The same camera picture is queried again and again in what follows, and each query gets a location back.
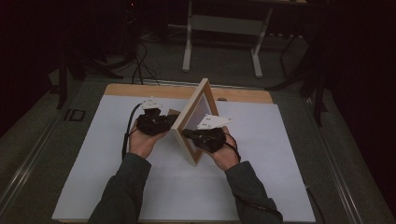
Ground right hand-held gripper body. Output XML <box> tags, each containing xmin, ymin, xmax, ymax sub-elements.
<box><xmin>195</xmin><ymin>114</ymin><xmax>233</xmax><ymax>154</ymax></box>

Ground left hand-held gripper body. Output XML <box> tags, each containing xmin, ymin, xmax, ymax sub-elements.
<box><xmin>136</xmin><ymin>96</ymin><xmax>172</xmax><ymax>136</ymax></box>

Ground pale wooden photo frame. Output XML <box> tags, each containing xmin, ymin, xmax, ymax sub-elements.
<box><xmin>167</xmin><ymin>77</ymin><xmax>220</xmax><ymax>167</ymax></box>

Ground person's left hand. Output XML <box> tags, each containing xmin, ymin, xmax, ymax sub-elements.
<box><xmin>128</xmin><ymin>120</ymin><xmax>169</xmax><ymax>160</ymax></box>

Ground person's right hand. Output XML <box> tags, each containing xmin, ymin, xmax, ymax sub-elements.
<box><xmin>204</xmin><ymin>126</ymin><xmax>241</xmax><ymax>173</ymax></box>

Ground black floor socket box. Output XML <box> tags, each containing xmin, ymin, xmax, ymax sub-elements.
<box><xmin>63</xmin><ymin>108</ymin><xmax>87</xmax><ymax>122</ymax></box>

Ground dark equipment tower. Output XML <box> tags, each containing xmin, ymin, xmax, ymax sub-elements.
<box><xmin>122</xmin><ymin>0</ymin><xmax>141</xmax><ymax>63</ymax></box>

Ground black tripod stand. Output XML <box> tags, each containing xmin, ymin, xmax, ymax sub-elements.
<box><xmin>265</xmin><ymin>29</ymin><xmax>330</xmax><ymax>128</ymax></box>
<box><xmin>55</xmin><ymin>46</ymin><xmax>124</xmax><ymax>110</ymax></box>

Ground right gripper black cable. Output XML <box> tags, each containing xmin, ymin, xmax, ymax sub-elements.
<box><xmin>223</xmin><ymin>133</ymin><xmax>327</xmax><ymax>224</ymax></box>

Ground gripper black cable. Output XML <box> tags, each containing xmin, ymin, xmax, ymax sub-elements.
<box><xmin>223</xmin><ymin>133</ymin><xmax>327</xmax><ymax>224</ymax></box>
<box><xmin>121</xmin><ymin>103</ymin><xmax>143</xmax><ymax>161</ymax></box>

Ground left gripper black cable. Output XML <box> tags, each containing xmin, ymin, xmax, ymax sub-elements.
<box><xmin>121</xmin><ymin>103</ymin><xmax>143</xmax><ymax>161</ymax></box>

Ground black floor cables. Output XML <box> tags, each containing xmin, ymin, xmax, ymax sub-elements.
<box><xmin>131</xmin><ymin>39</ymin><xmax>161</xmax><ymax>86</ymax></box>

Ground white metal table frame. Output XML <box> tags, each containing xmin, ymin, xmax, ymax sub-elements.
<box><xmin>181</xmin><ymin>0</ymin><xmax>275</xmax><ymax>79</ymax></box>

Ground metal floor rail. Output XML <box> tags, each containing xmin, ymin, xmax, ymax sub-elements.
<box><xmin>306</xmin><ymin>98</ymin><xmax>364</xmax><ymax>224</ymax></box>
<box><xmin>0</xmin><ymin>119</ymin><xmax>64</xmax><ymax>208</ymax></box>

